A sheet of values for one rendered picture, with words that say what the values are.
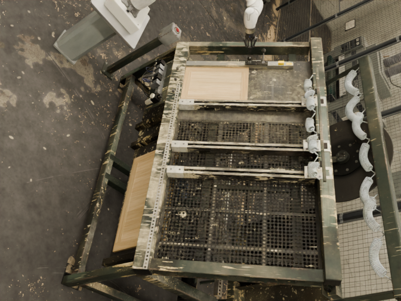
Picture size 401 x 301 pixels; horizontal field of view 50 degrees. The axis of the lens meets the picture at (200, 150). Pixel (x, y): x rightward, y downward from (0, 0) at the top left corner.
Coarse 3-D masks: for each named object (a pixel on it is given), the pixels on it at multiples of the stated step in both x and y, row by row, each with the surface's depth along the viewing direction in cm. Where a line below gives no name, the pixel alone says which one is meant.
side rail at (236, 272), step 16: (160, 272) 288; (176, 272) 283; (192, 272) 276; (208, 272) 275; (224, 272) 274; (240, 272) 273; (256, 272) 272; (272, 272) 271; (288, 272) 270; (304, 272) 270; (320, 272) 269
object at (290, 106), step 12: (180, 108) 362; (192, 108) 360; (204, 108) 359; (216, 108) 357; (228, 108) 355; (240, 108) 354; (252, 108) 352; (264, 108) 351; (276, 108) 349; (288, 108) 348; (300, 108) 346
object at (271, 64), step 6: (186, 66) 391; (192, 66) 390; (198, 66) 389; (204, 66) 388; (210, 66) 388; (216, 66) 387; (222, 66) 386; (228, 66) 385; (234, 66) 384; (240, 66) 384; (246, 66) 383; (252, 66) 382; (258, 66) 381; (264, 66) 381; (270, 66) 380; (276, 66) 379; (282, 66) 379; (288, 66) 378
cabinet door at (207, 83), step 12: (192, 72) 386; (204, 72) 384; (216, 72) 383; (228, 72) 382; (240, 72) 381; (192, 84) 377; (204, 84) 376; (216, 84) 375; (228, 84) 373; (240, 84) 372; (192, 96) 369; (204, 96) 368; (216, 96) 367; (228, 96) 365; (240, 96) 364
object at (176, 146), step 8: (312, 136) 310; (176, 144) 334; (184, 144) 333; (192, 144) 334; (200, 144) 332; (208, 144) 332; (216, 144) 331; (224, 144) 330; (232, 144) 329; (240, 144) 328; (248, 144) 328; (256, 144) 327; (264, 144) 326; (272, 144) 326; (280, 144) 325; (304, 144) 319; (328, 144) 317; (200, 152) 335; (208, 152) 334; (216, 152) 333; (224, 152) 332; (232, 152) 331; (240, 152) 330; (248, 152) 329; (256, 152) 328; (264, 152) 326; (272, 152) 325; (280, 152) 324; (288, 152) 323; (296, 152) 322; (304, 152) 321
